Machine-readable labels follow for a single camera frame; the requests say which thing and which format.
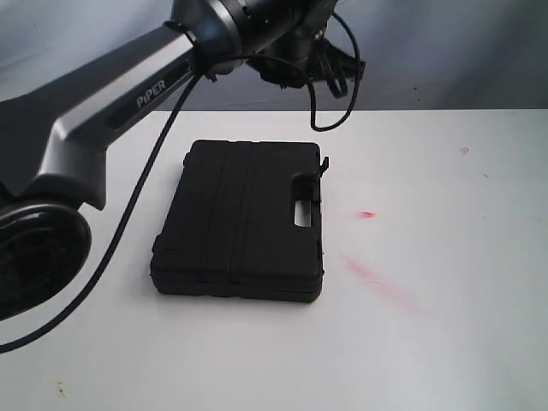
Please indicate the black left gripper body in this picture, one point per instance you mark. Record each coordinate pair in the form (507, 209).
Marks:
(294, 58)

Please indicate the grey backdrop cloth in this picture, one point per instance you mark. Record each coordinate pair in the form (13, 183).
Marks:
(420, 55)

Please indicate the black plastic tool case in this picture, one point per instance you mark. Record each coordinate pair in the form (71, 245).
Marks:
(245, 221)

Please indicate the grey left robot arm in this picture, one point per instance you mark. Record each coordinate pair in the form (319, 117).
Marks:
(54, 139)

